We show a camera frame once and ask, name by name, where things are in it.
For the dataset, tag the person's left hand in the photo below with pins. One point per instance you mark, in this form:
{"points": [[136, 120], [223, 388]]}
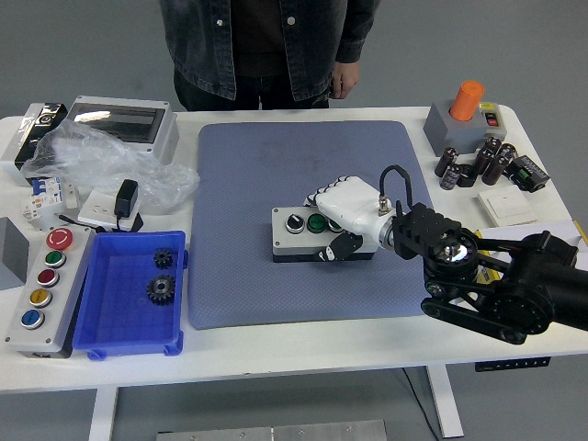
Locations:
{"points": [[344, 80]]}

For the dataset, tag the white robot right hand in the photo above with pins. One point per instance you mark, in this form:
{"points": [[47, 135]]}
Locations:
{"points": [[353, 202]]}

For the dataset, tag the grey four-button control box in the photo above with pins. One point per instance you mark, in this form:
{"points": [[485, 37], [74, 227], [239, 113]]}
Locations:
{"points": [[285, 241]]}

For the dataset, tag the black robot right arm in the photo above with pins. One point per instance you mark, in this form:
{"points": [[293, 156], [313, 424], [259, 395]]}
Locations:
{"points": [[519, 303]]}

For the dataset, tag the person's left forearm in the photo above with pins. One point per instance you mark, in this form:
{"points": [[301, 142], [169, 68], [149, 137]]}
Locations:
{"points": [[358, 32]]}

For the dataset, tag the grey five-button control box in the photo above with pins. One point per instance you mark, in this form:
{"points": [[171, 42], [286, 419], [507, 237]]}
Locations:
{"points": [[64, 294]]}

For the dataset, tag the person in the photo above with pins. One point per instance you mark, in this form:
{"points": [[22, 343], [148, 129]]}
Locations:
{"points": [[257, 46]]}

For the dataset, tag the dark brown capacitor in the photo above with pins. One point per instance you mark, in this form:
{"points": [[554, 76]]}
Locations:
{"points": [[494, 170], [451, 177], [482, 161], [507, 151], [491, 143], [446, 161]]}

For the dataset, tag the grey square base block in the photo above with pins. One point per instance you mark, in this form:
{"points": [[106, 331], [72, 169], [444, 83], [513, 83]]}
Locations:
{"points": [[443, 128]]}

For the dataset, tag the grey-blue padded mat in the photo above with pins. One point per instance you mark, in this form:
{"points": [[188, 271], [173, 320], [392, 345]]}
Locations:
{"points": [[239, 184]]}

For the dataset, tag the orange cylinder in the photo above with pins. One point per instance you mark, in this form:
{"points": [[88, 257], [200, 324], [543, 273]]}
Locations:
{"points": [[466, 101]]}

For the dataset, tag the white yellow-edged book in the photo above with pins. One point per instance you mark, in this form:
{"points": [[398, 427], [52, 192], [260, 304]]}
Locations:
{"points": [[519, 232]]}

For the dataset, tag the black module green terminal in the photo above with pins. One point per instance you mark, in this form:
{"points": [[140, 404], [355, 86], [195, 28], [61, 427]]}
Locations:
{"points": [[528, 173]]}

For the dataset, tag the small black gear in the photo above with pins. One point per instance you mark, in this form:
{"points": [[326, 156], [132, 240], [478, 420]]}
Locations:
{"points": [[162, 258]]}

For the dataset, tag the grey distribution box clear lid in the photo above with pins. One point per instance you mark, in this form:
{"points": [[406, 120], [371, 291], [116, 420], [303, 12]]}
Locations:
{"points": [[138, 119]]}

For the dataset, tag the large black gear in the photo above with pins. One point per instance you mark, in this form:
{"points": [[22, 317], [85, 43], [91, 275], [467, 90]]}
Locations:
{"points": [[161, 288]]}

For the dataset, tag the white table leg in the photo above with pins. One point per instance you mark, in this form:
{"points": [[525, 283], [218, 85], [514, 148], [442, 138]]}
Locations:
{"points": [[103, 413], [445, 404]]}

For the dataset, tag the black table control panel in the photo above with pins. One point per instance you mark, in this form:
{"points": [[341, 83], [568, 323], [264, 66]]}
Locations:
{"points": [[512, 364]]}

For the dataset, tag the black power adapter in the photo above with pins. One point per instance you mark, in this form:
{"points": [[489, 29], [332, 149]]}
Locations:
{"points": [[126, 197]]}

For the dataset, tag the grey metal plate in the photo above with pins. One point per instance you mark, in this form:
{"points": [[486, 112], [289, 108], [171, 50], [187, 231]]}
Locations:
{"points": [[275, 432]]}

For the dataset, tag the blue plastic bin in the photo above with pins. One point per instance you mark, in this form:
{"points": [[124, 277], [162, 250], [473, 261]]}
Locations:
{"points": [[119, 317]]}

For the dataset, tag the clear plastic bag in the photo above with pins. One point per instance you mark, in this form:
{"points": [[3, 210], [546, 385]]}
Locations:
{"points": [[92, 156]]}

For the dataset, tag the small white terminal module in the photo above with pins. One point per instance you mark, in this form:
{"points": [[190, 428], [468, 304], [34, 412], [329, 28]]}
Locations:
{"points": [[72, 195]]}

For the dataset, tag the white blue circuit breaker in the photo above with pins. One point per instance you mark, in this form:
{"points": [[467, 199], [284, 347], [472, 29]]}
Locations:
{"points": [[43, 197]]}

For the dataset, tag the white silver door lock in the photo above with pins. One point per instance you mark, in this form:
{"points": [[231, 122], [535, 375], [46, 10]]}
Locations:
{"points": [[23, 133]]}

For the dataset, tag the grey metal block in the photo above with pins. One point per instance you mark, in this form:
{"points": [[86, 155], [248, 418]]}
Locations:
{"points": [[11, 252]]}

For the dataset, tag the white wall switch panel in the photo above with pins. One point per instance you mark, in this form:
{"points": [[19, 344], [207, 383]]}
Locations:
{"points": [[505, 206]]}

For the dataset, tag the white red-black switch box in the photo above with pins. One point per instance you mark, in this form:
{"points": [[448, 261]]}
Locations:
{"points": [[492, 120]]}

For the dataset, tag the white wall socket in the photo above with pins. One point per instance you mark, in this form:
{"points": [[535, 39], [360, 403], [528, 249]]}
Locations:
{"points": [[96, 209]]}

